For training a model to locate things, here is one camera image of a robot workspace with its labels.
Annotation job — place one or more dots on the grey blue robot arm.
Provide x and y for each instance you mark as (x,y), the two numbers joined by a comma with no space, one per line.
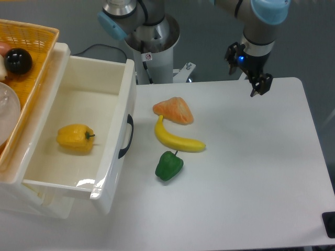
(261,20)

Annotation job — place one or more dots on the orange croissant bread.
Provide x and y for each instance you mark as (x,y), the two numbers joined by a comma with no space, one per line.
(174,109)

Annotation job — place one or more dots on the white drawer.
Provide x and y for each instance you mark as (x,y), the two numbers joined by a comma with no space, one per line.
(99,94)

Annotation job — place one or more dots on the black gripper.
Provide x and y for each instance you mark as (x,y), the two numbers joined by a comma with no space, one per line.
(252,66)

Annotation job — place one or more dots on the yellow banana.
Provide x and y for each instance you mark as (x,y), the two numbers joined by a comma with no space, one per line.
(176,142)

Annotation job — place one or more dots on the clear plastic bowl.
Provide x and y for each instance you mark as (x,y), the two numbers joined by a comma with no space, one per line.
(10,112)

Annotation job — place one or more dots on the yellow bell pepper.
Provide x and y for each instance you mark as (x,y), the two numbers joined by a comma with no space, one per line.
(76,137)

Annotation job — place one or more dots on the white drawer cabinet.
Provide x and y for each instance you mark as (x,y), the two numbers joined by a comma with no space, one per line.
(15,195)

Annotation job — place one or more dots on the black corner object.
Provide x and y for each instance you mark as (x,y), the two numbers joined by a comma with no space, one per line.
(329,223)

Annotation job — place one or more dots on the green bell pepper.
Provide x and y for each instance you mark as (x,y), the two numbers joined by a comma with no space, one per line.
(169,165)

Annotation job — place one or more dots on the yellow woven basket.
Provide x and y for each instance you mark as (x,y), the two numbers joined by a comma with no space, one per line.
(39,41)

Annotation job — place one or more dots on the black glossy ball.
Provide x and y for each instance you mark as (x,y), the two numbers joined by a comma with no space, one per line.
(18,61)

